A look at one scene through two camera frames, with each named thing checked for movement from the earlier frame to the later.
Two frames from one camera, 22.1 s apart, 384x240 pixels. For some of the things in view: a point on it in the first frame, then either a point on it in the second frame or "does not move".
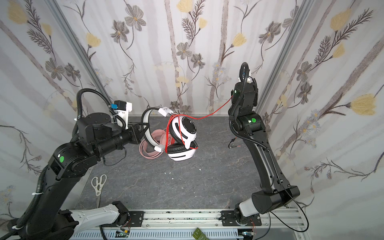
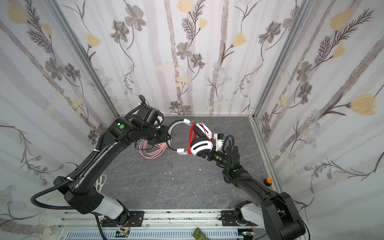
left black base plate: x=136 y=218 does not move
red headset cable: x=190 y=118 to x=193 y=134
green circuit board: x=199 y=235 does not move
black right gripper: x=244 y=91 to x=212 y=154
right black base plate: x=228 y=219 does not move
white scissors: x=98 y=184 does not move
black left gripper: x=137 y=133 to x=162 y=137
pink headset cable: x=146 y=157 does not move
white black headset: x=183 y=132 to x=201 y=146
